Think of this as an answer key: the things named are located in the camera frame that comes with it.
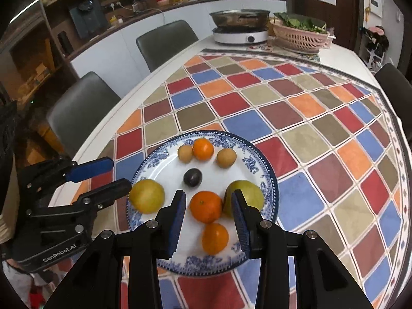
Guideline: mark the white intercom panel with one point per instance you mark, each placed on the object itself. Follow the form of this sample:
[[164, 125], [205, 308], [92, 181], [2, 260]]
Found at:
[[375, 6]]

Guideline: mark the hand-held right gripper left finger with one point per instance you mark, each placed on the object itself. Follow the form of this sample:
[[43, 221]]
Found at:
[[177, 225]]

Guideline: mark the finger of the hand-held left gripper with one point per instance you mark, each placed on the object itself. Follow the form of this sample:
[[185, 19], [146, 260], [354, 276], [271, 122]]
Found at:
[[90, 169], [109, 190]]

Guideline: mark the pink woven basket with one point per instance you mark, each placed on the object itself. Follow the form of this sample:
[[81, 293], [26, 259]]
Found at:
[[299, 40]]

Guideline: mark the green leafy vegetables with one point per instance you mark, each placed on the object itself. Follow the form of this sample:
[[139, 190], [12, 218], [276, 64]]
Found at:
[[299, 21]]

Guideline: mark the small yellow bottle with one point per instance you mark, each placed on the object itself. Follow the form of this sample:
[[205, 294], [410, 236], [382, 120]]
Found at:
[[115, 20]]

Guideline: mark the large green pear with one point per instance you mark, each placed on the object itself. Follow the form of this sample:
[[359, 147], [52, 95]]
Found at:
[[256, 194]]

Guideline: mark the white induction cooker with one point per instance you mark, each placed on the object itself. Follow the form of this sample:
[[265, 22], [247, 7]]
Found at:
[[239, 37]]

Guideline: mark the white plastic basket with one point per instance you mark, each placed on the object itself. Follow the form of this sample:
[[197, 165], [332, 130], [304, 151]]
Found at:
[[330, 40]]

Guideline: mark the grey dining chair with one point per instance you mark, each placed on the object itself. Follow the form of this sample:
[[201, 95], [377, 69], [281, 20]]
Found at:
[[80, 109], [167, 43], [394, 80]]

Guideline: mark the blue rimmed white plate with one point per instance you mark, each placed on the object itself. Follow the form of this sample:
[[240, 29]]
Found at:
[[167, 173]]

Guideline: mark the steel hot pot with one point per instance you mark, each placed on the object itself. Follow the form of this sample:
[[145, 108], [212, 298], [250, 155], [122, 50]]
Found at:
[[239, 19]]

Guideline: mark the colourful checkered tablecloth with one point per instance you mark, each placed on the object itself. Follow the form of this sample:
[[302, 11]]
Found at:
[[289, 119]]

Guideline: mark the dark purple plum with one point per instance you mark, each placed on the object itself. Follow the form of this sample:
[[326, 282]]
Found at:
[[192, 178]]

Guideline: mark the dark water dispenser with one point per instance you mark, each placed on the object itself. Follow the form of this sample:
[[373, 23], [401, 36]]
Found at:
[[88, 19]]

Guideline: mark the white counter cabinet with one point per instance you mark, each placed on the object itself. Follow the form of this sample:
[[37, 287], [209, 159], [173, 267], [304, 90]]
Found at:
[[128, 38]]

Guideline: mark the small oval orange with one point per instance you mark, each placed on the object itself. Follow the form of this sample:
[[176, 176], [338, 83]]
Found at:
[[215, 238]]

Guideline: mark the black power strip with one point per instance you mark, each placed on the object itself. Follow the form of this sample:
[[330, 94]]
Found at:
[[128, 0]]

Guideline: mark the black thermos bottle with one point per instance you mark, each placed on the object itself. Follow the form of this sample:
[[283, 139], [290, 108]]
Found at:
[[65, 43]]

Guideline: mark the large yellow grapefruit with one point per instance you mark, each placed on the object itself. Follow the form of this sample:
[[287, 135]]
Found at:
[[147, 196]]

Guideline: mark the wooden display shelf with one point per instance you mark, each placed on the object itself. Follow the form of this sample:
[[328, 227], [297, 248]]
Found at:
[[29, 64]]

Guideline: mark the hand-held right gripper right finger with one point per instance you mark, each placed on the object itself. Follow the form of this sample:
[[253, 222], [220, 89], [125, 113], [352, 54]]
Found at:
[[239, 225]]

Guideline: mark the dark bag with pink item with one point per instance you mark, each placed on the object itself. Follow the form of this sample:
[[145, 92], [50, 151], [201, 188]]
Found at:
[[376, 45]]

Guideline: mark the brown kiwi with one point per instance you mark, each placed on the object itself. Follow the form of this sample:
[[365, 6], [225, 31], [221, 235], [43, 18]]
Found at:
[[226, 158], [185, 153]]

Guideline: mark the dark wooden door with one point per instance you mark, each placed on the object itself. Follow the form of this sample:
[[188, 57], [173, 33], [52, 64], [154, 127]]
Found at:
[[302, 22]]

